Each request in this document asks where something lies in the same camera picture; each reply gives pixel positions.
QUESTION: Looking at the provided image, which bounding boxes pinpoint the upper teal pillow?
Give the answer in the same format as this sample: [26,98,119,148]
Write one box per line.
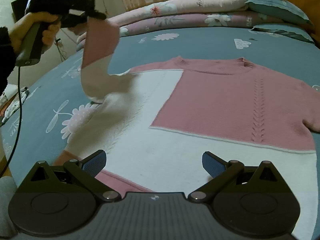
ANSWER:
[245,0,312,25]

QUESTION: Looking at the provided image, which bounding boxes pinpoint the black cable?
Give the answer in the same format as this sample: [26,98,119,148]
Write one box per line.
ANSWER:
[0,65,23,178]

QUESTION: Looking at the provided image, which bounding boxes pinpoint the dangling wall cables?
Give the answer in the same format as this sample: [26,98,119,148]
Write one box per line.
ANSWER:
[55,37,68,63]

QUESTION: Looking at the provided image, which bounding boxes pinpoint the purple floral folded quilt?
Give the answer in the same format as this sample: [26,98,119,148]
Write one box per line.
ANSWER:
[76,11,283,52]

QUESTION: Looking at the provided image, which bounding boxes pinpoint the pile of clothes and papers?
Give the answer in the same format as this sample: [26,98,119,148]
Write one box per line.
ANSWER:
[1,84,20,126]

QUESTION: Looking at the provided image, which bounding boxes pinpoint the lower teal pillow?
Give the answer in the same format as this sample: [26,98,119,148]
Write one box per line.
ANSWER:
[251,23,313,43]

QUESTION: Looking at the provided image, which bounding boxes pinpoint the pink floral folded quilt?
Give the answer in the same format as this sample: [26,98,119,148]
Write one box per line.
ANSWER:
[76,0,282,43]

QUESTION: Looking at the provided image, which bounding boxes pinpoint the pink and white knit sweater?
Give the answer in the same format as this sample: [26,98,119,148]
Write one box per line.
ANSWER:
[54,18,320,240]

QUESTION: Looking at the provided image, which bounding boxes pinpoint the blue floral bed sheet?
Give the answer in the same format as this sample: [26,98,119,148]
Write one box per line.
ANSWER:
[1,27,319,184]

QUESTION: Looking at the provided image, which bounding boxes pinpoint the teal pillow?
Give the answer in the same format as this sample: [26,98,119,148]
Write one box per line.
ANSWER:
[245,0,312,25]
[251,23,313,43]

